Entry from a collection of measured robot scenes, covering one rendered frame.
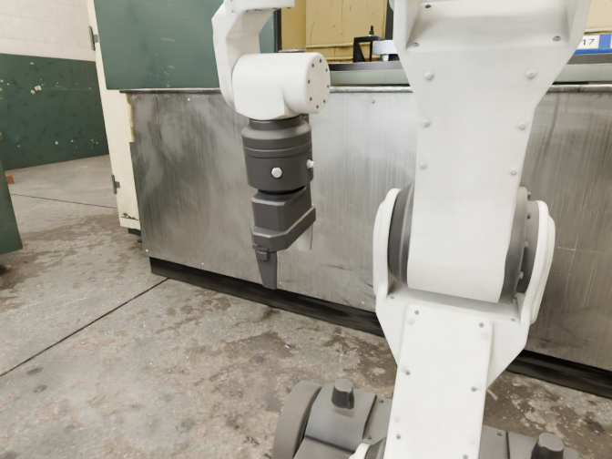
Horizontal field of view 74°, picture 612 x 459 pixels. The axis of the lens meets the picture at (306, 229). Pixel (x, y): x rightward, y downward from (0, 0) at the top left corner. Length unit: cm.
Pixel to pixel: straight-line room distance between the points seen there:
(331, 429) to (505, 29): 69
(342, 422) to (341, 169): 74
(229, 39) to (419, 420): 50
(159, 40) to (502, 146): 138
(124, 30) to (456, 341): 158
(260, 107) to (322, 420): 59
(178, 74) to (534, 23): 130
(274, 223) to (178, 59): 114
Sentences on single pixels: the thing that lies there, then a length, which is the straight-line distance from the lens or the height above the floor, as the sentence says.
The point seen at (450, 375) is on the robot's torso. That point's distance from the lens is 55.
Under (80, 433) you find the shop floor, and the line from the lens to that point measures 123.
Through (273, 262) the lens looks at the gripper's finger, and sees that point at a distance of 53.
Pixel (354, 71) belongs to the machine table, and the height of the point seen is 87.
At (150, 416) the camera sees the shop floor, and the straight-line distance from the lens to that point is 121.
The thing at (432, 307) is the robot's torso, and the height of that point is 53.
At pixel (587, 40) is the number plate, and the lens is 163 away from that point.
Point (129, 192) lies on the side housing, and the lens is 230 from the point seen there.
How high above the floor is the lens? 78
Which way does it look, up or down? 18 degrees down
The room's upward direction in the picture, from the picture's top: straight up
